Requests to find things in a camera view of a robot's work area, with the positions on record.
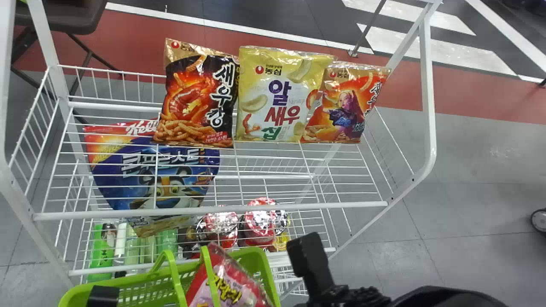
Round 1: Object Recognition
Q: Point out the green bottle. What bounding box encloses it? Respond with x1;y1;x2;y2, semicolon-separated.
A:
155;229;179;258
87;222;116;283

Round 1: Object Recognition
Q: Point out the orange snack packet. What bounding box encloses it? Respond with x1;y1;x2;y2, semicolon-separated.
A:
300;61;392;144

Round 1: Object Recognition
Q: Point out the black red snack packet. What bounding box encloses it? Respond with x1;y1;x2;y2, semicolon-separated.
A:
153;38;240;149

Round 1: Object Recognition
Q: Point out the brown side table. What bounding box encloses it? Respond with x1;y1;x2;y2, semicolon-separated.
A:
10;0;121;125

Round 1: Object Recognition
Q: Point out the green basket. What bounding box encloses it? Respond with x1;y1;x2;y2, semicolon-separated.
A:
58;246;282;307

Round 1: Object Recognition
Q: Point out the red noodle cup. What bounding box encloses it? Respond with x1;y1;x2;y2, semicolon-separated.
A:
238;197;291;248
195;211;239;251

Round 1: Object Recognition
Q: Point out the white wire rack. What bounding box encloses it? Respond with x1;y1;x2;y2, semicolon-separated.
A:
0;0;442;299

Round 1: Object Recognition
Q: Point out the yellow snack packet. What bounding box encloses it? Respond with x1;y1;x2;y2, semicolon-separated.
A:
235;45;338;143

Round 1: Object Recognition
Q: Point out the blue cereal bag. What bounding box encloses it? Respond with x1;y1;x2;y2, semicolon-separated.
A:
83;120;221;238

